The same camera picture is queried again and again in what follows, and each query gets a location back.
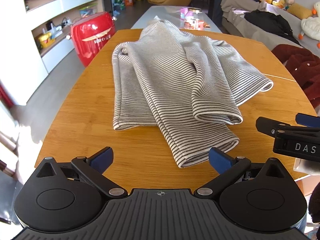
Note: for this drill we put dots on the grey blanket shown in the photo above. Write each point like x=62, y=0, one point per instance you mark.
x=237, y=3

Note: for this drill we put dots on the black jacket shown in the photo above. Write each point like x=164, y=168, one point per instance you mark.
x=270, y=23

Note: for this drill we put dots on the white wall shelf unit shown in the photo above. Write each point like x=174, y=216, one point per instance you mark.
x=62, y=3

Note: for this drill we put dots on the grey sofa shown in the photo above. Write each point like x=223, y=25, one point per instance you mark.
x=252, y=33

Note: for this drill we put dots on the glass snack jar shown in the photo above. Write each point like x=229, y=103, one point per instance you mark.
x=193, y=20

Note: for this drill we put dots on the orange box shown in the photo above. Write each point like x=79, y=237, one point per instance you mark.
x=129, y=0

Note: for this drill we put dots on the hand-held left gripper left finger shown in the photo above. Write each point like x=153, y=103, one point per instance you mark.
x=103, y=158

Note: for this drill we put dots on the white duck plush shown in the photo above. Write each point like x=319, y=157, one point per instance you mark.
x=311, y=26

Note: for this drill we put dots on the green ball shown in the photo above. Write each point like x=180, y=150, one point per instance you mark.
x=119, y=0

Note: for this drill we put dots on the plush dolls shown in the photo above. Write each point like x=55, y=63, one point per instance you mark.
x=283, y=1

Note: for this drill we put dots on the clear box with green lid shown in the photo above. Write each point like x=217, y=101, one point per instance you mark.
x=88, y=11

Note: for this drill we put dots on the red rounded case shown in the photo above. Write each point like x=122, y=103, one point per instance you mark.
x=92, y=40

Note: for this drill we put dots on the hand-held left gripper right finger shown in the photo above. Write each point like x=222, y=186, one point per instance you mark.
x=221, y=160

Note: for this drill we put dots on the red fuzzy coat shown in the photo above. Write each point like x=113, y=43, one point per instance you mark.
x=302, y=65

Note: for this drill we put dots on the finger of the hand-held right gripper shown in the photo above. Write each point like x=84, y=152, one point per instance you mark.
x=308, y=120
x=266, y=125

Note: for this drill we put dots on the yellow pillow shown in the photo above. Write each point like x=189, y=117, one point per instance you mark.
x=300, y=11

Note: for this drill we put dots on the pink box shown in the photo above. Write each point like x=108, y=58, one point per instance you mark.
x=183, y=14

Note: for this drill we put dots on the grey striped garment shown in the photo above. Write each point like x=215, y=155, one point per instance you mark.
x=170, y=80

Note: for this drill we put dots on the orange snack packet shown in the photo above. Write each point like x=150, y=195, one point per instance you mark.
x=206, y=25

